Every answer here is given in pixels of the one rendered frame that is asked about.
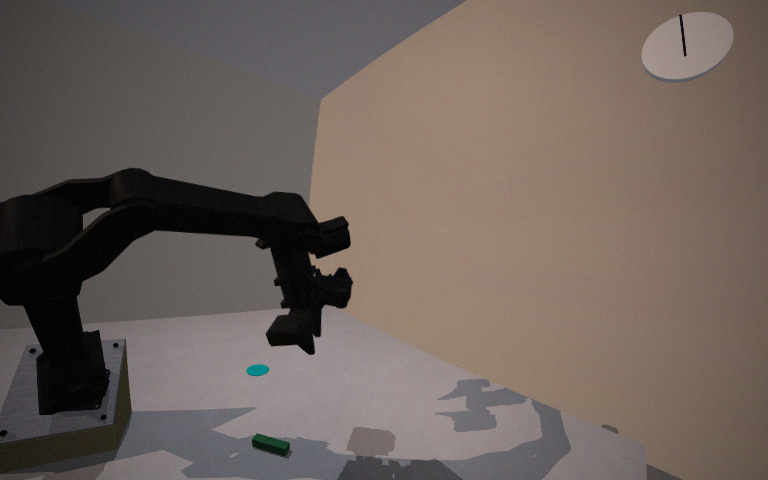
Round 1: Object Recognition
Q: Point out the cyan flat circle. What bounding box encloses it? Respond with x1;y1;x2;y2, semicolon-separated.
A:
246;364;269;376

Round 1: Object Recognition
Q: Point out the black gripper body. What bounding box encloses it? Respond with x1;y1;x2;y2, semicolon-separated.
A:
266;264;316;347

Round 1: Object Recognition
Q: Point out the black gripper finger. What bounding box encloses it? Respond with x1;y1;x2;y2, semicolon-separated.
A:
297;321;318;355
310;302;325;338

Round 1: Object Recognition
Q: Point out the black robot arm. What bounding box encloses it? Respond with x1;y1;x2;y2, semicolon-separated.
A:
0;168;351;415

